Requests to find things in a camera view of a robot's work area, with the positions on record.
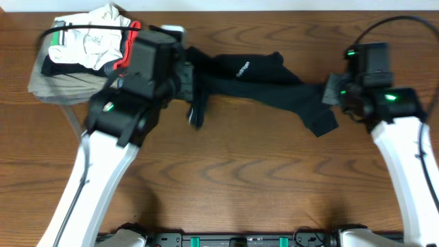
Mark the black and red garment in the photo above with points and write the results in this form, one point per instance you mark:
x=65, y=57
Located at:
x=49, y=68

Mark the grey-beige folded garment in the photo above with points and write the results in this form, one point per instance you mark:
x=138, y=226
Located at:
x=65, y=89

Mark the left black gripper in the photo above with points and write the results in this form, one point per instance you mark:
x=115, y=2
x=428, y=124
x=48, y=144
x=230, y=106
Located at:
x=186, y=77

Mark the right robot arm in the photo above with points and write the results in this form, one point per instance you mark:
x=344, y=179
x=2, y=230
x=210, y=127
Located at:
x=397, y=123

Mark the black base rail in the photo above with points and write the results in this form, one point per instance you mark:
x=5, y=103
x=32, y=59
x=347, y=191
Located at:
x=303, y=238

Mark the black t-shirt with white logo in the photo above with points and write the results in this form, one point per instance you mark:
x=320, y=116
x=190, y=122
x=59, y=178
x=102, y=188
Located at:
x=263, y=78

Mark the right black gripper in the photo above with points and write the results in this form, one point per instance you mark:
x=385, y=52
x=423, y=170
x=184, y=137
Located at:
x=330, y=95

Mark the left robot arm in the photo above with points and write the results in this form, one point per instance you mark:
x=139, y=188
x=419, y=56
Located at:
x=119, y=117

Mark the white crumpled garment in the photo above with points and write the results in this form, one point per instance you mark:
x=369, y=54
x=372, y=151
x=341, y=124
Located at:
x=91, y=48

